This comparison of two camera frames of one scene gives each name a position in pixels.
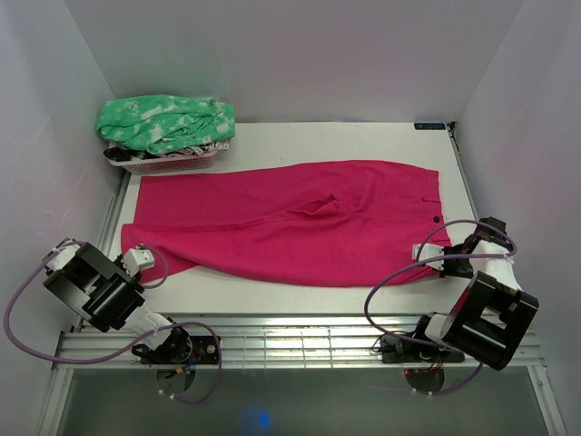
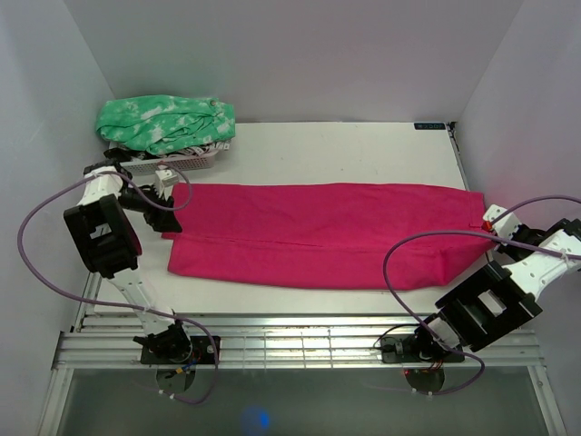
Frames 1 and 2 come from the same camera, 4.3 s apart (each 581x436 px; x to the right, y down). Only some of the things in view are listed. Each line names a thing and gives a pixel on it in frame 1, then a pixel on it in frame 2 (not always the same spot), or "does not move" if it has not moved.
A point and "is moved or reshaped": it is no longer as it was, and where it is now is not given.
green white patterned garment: x=164 y=123 does not move
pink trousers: x=285 y=224 is moved or reshaped
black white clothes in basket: x=126 y=153 does not move
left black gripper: x=118 y=261 -> x=163 y=221
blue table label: x=429 y=126 does not move
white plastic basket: x=167 y=163 does not move
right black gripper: x=449 y=272 -> x=508 y=250
